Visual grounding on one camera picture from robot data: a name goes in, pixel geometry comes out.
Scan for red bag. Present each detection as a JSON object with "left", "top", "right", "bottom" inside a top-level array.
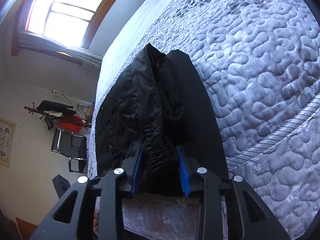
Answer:
[{"left": 57, "top": 115, "right": 83, "bottom": 132}]

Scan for black quilted pants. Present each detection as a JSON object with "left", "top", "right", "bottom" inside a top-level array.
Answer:
[{"left": 94, "top": 42, "right": 229, "bottom": 197}]

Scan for striped white bag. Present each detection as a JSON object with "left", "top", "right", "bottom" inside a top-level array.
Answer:
[{"left": 75, "top": 103, "right": 92, "bottom": 121}]

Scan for dark box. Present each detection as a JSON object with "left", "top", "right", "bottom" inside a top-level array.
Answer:
[{"left": 52, "top": 174, "right": 71, "bottom": 198}]

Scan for black garment on rack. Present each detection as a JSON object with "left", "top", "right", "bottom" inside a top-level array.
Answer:
[{"left": 36, "top": 100, "right": 74, "bottom": 113}]

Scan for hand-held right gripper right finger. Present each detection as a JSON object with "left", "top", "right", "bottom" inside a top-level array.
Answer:
[{"left": 176, "top": 145, "right": 292, "bottom": 240}]

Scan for framed wall picture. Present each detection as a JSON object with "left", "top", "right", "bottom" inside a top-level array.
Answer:
[{"left": 0, "top": 116, "right": 18, "bottom": 168}]

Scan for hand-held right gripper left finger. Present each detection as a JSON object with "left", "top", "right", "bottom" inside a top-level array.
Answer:
[{"left": 30, "top": 145, "right": 146, "bottom": 240}]

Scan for wooden framed window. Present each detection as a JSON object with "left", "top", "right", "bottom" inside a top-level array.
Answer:
[{"left": 11, "top": 0, "right": 129, "bottom": 66}]

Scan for grey curtain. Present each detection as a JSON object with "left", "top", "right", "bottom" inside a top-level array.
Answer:
[{"left": 16, "top": 34, "right": 103, "bottom": 68}]

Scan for bed with grey quilted cover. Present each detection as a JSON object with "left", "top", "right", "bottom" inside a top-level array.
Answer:
[{"left": 86, "top": 0, "right": 320, "bottom": 240}]

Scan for black chrome chair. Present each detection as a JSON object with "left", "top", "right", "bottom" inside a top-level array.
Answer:
[{"left": 51, "top": 127, "right": 89, "bottom": 173}]

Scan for wooden coat rack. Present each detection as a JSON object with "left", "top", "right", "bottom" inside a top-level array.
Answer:
[{"left": 24, "top": 105, "right": 92, "bottom": 128}]

